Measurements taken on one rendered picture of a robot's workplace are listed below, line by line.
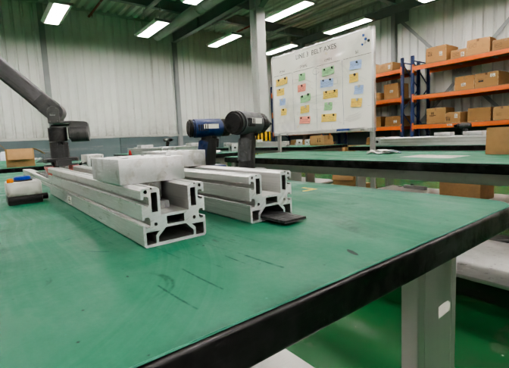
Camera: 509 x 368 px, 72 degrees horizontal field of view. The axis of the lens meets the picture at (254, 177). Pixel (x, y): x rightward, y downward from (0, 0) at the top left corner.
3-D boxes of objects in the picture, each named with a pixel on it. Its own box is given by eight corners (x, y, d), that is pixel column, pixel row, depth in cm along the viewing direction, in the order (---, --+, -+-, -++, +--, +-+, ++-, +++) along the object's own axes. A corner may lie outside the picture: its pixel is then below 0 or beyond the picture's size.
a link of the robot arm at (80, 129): (51, 108, 122) (45, 106, 114) (88, 107, 126) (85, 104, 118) (55, 142, 124) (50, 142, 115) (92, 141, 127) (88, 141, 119)
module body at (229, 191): (111, 187, 124) (109, 163, 123) (139, 183, 130) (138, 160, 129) (251, 223, 61) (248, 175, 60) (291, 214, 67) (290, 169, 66)
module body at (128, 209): (50, 194, 112) (47, 167, 111) (84, 190, 118) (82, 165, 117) (145, 248, 49) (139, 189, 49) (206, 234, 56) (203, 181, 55)
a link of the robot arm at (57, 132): (48, 125, 121) (45, 124, 115) (71, 124, 123) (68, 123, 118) (51, 145, 122) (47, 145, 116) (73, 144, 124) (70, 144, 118)
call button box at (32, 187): (6, 202, 98) (3, 180, 98) (45, 198, 104) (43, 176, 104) (8, 206, 92) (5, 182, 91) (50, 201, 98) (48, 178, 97)
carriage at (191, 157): (142, 176, 98) (141, 151, 97) (179, 172, 104) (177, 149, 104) (167, 179, 85) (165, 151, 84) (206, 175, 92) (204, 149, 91)
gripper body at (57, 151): (79, 162, 121) (76, 140, 120) (45, 164, 115) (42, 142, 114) (75, 161, 126) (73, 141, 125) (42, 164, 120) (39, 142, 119)
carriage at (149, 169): (94, 193, 66) (90, 157, 66) (150, 186, 73) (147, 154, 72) (121, 203, 54) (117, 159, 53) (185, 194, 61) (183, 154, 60)
